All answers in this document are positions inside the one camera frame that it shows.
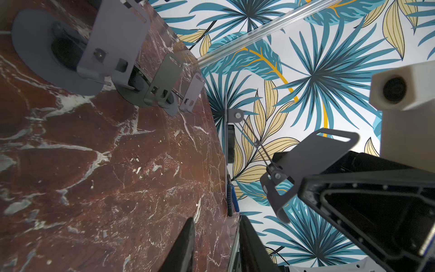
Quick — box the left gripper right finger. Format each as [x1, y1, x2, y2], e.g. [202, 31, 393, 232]
[239, 215, 280, 272]

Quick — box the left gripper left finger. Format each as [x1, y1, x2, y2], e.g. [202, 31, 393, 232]
[158, 217, 196, 272]

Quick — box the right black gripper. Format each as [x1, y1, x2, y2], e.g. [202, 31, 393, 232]
[298, 151, 435, 272]

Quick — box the lavender stand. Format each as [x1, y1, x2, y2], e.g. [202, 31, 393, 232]
[179, 73, 205, 113]
[11, 1, 151, 96]
[244, 128, 360, 223]

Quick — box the dark grey stand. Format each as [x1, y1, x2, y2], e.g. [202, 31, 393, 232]
[115, 53, 183, 116]

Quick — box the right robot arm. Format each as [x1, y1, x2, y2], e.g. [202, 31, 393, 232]
[297, 151, 435, 272]

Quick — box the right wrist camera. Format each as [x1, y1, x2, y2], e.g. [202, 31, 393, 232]
[369, 61, 435, 172]

